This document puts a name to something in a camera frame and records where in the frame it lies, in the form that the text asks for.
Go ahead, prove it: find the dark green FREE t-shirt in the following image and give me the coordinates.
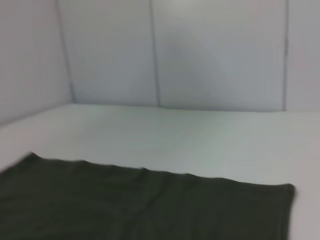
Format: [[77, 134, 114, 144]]
[[0, 151, 296, 240]]

